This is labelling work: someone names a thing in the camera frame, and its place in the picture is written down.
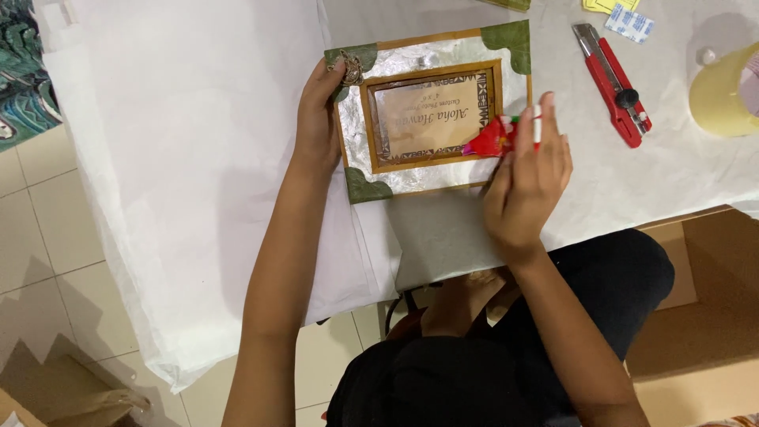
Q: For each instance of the person's left hand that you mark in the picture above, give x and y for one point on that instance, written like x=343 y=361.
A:
x=317 y=127

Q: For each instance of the person's right hand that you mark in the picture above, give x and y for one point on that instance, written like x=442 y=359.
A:
x=525 y=190

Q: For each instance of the red flower ornament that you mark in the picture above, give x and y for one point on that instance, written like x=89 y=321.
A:
x=489 y=141

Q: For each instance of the shell and bamboo photo frame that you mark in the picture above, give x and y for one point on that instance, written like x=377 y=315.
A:
x=439 y=53

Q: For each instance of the red box cutter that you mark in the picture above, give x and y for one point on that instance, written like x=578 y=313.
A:
x=611 y=80

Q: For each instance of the white wrapping paper sheet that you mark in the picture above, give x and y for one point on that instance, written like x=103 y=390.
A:
x=178 y=148

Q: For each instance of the dark wooden chair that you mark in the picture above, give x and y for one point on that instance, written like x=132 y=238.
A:
x=403 y=317

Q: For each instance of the green leaf covered item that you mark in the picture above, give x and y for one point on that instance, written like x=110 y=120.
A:
x=510 y=3

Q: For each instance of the white blue printed packet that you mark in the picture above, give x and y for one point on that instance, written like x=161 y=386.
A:
x=630 y=23

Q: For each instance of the yellow paper note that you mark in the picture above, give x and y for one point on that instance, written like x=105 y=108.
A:
x=605 y=5

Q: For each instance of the person's black clothing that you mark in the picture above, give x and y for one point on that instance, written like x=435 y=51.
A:
x=450 y=379

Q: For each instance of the clear packing tape roll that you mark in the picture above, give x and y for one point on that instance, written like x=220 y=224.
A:
x=717 y=98

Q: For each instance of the open cardboard box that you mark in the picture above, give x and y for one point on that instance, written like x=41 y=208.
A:
x=705 y=308

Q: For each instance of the small white knob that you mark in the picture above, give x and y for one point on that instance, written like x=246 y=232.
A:
x=706 y=56

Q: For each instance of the green patterned rug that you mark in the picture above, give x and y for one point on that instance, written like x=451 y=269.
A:
x=23 y=77

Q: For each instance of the flattened cardboard box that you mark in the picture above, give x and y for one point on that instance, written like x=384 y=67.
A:
x=65 y=385

